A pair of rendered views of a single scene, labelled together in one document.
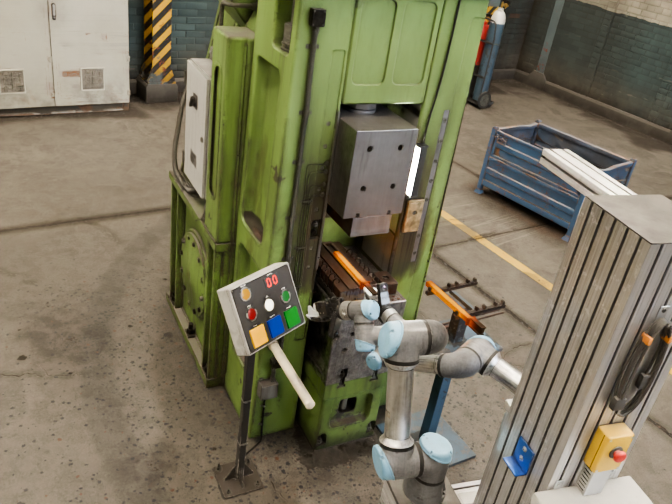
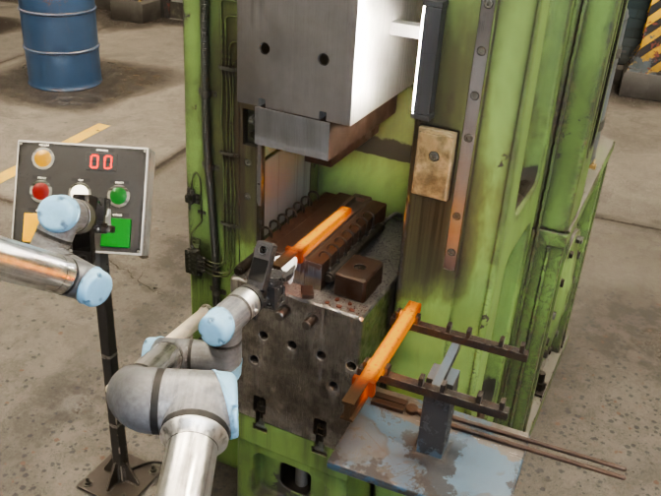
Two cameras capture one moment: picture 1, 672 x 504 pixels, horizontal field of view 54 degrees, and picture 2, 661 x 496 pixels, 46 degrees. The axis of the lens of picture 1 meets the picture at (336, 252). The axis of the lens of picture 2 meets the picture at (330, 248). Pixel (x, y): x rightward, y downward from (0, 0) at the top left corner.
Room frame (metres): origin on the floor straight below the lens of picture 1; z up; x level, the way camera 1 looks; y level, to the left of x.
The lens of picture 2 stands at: (1.76, -1.61, 1.96)
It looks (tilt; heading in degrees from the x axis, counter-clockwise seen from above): 29 degrees down; 55
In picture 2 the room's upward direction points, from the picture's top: 4 degrees clockwise
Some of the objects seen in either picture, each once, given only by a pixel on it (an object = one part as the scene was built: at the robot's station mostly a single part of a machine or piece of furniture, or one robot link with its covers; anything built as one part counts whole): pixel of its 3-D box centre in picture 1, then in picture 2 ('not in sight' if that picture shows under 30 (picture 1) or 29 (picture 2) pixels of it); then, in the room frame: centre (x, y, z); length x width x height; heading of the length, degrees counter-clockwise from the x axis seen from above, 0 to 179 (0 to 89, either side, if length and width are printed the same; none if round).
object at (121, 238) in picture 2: (291, 317); (116, 232); (2.30, 0.14, 1.01); 0.07 x 0.05 x 0.07; 146
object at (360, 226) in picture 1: (349, 204); (330, 109); (2.83, -0.03, 1.32); 0.42 x 0.20 x 0.10; 31
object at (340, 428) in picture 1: (328, 378); (329, 435); (2.86, -0.07, 0.23); 0.55 x 0.37 x 0.47; 31
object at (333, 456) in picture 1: (335, 445); not in sight; (2.61, -0.16, 0.01); 0.58 x 0.39 x 0.01; 121
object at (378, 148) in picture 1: (365, 155); (352, 13); (2.85, -0.07, 1.56); 0.42 x 0.39 x 0.40; 31
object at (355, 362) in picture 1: (340, 311); (336, 317); (2.86, -0.07, 0.69); 0.56 x 0.38 x 0.45; 31
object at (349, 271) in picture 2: (384, 283); (359, 278); (2.79, -0.26, 0.95); 0.12 x 0.08 x 0.06; 31
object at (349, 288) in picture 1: (338, 270); (323, 233); (2.83, -0.03, 0.96); 0.42 x 0.20 x 0.09; 31
